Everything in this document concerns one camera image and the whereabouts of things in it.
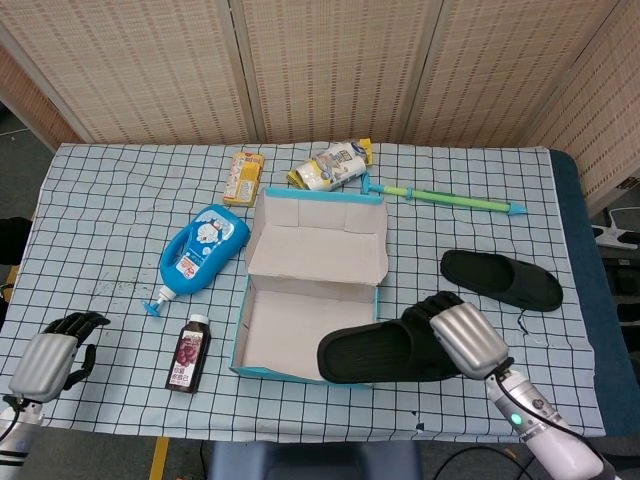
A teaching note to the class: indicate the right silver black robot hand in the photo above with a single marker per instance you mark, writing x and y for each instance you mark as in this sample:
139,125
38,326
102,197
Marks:
470,340

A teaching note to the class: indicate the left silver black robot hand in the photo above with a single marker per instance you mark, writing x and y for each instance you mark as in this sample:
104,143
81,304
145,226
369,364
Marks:
42,362

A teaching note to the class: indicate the black slipper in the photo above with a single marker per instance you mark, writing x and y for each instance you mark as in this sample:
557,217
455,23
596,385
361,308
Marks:
380,352
522,285

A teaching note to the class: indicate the blue cardboard shoe box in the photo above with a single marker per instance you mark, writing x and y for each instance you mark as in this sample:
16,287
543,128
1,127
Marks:
305,240

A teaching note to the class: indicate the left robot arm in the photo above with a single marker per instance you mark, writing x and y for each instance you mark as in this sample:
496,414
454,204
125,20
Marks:
17,430

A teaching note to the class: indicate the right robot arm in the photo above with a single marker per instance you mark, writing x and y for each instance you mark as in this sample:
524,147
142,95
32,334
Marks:
545,430

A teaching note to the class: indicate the yellow snack box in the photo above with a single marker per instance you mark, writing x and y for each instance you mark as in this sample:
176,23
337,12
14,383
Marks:
244,177

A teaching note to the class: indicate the black bulky object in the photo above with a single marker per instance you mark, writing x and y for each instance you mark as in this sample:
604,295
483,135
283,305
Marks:
12,240

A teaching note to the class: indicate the green water squirter toy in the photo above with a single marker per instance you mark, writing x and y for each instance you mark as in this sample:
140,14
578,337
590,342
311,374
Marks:
450,198

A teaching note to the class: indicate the dark grape juice bottle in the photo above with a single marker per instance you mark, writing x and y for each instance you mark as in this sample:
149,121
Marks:
187,357

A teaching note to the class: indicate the blue checkered tablecloth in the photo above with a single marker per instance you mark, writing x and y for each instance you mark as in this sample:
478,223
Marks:
110,210

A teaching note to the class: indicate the white chair base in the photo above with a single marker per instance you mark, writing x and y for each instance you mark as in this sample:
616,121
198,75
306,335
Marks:
620,230

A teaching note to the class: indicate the blue cartoon pump bottle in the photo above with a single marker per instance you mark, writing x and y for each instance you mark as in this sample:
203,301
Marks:
200,250

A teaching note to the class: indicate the blue seat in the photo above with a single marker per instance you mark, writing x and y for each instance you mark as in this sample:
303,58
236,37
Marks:
315,462

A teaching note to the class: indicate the white yellow snack bag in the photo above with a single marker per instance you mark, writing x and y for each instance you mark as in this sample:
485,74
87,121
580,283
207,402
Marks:
330,165

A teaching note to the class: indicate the woven bamboo folding screen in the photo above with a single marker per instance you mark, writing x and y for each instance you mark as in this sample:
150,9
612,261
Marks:
325,65

